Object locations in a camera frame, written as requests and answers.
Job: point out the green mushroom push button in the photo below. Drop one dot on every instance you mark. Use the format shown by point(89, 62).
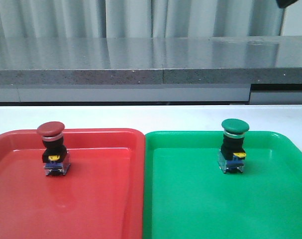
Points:
point(232, 154)

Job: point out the red plastic tray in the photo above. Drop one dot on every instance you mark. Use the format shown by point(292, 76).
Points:
point(100, 197)

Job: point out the grey pleated curtain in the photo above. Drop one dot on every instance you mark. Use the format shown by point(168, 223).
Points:
point(139, 18)

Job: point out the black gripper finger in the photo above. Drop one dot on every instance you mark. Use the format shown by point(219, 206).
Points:
point(285, 3)

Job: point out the red mushroom push button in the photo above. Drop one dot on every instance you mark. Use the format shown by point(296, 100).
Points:
point(56, 156)

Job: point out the grey stone counter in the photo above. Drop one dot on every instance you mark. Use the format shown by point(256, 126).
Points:
point(149, 71)

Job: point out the green plastic tray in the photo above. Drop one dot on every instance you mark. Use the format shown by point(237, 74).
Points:
point(187, 196)

